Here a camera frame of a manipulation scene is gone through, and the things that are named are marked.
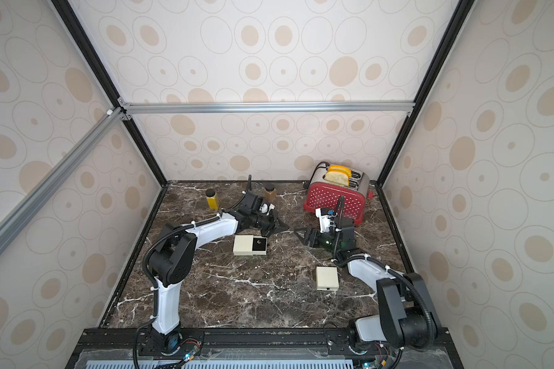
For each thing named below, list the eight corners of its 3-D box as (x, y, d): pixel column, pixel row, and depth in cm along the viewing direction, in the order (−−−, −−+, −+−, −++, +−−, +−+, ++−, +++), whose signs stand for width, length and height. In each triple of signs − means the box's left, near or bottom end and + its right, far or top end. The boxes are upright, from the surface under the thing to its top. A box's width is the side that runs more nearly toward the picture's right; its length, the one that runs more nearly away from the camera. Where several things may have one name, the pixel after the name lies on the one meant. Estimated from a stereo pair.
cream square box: (316, 290, 87) (317, 287, 84) (315, 270, 92) (315, 267, 89) (338, 290, 87) (339, 286, 84) (335, 270, 91) (336, 267, 89)
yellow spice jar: (210, 210, 111) (204, 196, 103) (212, 203, 114) (206, 188, 106) (218, 210, 111) (213, 196, 103) (220, 203, 114) (215, 188, 106)
